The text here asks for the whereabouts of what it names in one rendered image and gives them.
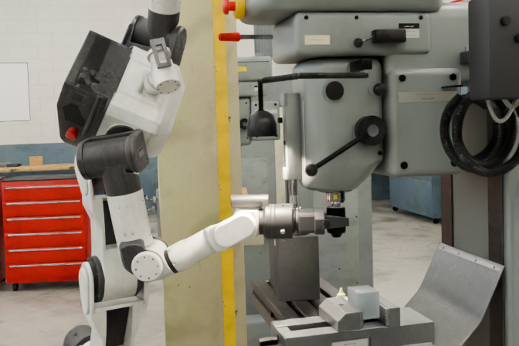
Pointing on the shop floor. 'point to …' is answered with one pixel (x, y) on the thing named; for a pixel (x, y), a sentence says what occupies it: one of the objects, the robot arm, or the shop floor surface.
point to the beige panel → (205, 167)
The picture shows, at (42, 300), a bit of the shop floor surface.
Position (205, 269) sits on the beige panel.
